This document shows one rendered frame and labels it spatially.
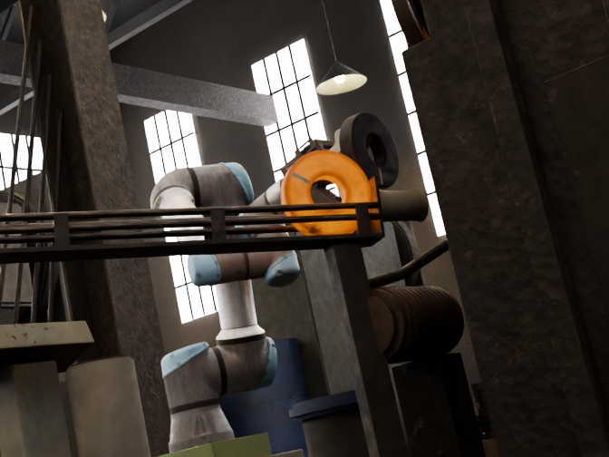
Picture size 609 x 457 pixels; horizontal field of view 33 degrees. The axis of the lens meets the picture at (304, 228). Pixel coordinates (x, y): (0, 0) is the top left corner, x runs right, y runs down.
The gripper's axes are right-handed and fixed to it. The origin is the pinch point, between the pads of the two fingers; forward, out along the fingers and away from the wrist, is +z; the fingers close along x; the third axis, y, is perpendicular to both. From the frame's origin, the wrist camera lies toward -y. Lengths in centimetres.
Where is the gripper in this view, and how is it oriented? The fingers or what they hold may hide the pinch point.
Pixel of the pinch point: (367, 142)
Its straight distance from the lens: 203.9
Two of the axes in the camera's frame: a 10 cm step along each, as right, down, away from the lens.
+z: 6.7, -5.4, -5.1
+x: 6.1, 0.1, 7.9
